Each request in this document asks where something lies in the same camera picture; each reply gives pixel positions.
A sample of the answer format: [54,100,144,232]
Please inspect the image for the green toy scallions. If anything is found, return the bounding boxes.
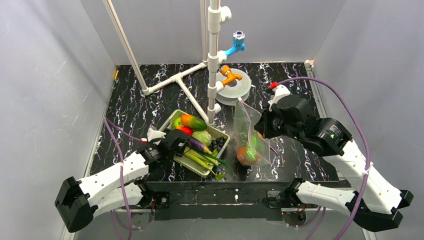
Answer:
[183,147,233,180]

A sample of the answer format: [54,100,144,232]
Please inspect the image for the pale green plastic basket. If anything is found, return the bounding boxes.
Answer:
[159,109,230,179]

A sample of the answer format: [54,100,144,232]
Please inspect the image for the blue toy faucet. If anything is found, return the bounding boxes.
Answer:
[224,30,246,58]

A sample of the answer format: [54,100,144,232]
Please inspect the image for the dark toy grapes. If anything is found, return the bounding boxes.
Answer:
[208,136,227,153]

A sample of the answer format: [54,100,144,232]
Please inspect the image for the white pvc pipe frame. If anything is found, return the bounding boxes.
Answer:
[102,0,232,125]

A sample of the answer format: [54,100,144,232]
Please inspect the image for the orange green toy mango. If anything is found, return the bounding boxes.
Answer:
[180,114,208,131]

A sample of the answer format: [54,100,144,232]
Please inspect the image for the grey filament spool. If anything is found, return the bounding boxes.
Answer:
[215,68,252,106]

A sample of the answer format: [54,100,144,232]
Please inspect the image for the clear zip top bag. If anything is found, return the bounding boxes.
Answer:
[233,98,271,166]

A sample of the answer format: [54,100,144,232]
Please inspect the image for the orange toy fruit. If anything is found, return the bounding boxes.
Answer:
[236,146,259,166]

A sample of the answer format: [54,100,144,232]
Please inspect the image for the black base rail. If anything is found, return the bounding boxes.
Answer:
[145,181,289,221]

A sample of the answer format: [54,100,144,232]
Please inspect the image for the green toy cabbage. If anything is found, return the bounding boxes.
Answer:
[192,130,212,146]

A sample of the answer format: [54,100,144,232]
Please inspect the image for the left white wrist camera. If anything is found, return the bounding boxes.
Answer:
[141,126,166,143]

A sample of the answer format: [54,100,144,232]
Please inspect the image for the purple toy eggplant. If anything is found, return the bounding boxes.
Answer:
[188,136,212,155]

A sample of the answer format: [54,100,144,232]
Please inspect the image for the orange toy faucet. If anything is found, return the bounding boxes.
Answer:
[219,65,243,87]

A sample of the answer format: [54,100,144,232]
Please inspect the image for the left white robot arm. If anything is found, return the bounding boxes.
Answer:
[54,128,190,233]

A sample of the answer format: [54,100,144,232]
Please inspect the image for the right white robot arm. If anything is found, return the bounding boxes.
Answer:
[254,95,414,232]

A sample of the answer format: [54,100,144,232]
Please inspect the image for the green toy bitter gourd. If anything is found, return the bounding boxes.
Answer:
[244,135,259,162]

